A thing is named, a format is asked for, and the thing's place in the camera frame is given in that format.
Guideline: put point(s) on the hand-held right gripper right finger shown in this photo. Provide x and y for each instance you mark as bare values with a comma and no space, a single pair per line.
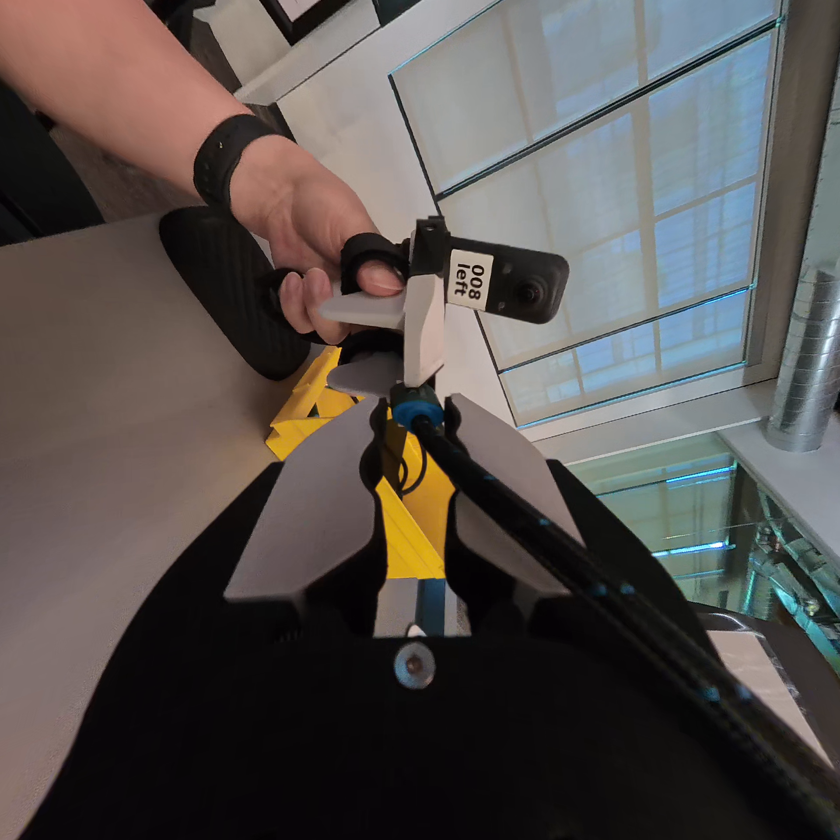
499,558

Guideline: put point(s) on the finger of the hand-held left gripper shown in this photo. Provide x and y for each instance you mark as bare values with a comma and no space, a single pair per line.
423,334
364,377

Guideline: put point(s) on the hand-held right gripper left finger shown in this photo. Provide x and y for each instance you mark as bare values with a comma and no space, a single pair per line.
308,505

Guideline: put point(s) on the person's left forearm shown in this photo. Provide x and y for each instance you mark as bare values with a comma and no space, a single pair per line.
98,65

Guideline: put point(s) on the person's left hand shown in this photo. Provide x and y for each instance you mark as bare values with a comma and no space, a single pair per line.
302,210

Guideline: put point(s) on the yellow plastic board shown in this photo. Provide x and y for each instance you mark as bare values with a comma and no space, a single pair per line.
410,544

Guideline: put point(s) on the large glass window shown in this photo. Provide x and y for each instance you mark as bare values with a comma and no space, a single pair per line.
590,197

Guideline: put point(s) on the black wristband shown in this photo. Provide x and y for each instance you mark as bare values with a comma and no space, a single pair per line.
220,157

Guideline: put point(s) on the silver spiral duct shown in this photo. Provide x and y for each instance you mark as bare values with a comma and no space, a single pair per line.
804,361

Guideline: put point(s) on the black picture frame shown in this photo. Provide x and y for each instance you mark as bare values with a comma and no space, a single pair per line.
308,16

